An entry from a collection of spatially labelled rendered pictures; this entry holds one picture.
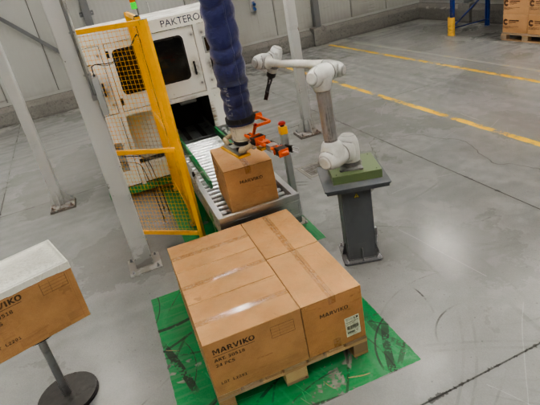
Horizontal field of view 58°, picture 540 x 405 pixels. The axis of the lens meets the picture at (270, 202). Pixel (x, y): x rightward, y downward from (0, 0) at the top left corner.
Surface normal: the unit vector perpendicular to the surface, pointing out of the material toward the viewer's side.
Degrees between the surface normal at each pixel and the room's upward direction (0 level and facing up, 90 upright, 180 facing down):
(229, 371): 90
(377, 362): 0
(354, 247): 90
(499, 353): 0
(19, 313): 90
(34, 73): 90
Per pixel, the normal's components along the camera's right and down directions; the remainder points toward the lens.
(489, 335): -0.18, -0.87
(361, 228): 0.05, 0.45
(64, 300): 0.62, 0.25
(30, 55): 0.38, 0.36
